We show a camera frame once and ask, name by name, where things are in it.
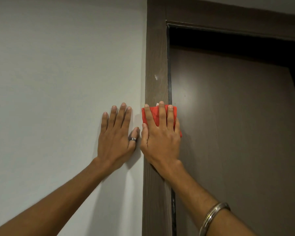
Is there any person's right forearm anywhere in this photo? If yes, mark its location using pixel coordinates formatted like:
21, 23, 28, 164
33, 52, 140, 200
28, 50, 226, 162
152, 160, 257, 236

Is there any silver metal bangle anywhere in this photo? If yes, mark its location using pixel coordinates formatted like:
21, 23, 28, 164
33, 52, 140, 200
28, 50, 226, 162
199, 202, 231, 236

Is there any person's left hand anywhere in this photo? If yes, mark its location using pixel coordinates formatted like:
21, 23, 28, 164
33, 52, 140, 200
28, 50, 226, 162
96, 103, 140, 172

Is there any brown wooden door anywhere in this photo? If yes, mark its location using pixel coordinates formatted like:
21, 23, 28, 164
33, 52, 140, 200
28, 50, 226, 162
170, 45, 295, 236

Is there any person's left forearm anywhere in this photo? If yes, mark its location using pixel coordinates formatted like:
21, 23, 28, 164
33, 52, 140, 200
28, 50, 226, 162
0, 157, 113, 236

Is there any brown wooden door frame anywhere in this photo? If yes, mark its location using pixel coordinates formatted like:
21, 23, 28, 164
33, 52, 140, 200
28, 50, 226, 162
142, 0, 295, 236

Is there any red cleaning cloth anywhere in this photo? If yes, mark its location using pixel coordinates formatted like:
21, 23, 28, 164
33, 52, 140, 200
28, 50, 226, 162
141, 103, 183, 138

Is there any person's right hand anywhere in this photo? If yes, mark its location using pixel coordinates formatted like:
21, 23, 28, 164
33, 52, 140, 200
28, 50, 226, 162
140, 101, 181, 178

